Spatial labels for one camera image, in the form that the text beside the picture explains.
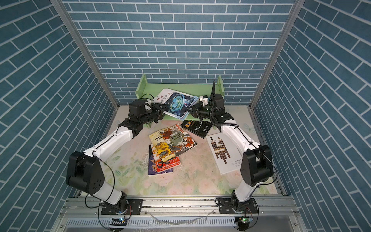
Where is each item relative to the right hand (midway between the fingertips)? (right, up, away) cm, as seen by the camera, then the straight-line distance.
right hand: (183, 107), depth 77 cm
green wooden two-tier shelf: (-25, +12, +14) cm, 31 cm away
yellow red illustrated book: (-14, -35, +7) cm, 38 cm away
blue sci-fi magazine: (-4, +3, +5) cm, 7 cm away
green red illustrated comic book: (-10, -22, +18) cm, 30 cm away
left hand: (-8, +1, +3) cm, 9 cm away
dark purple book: (-20, -35, +9) cm, 41 cm away
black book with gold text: (+11, -13, +28) cm, 33 cm away
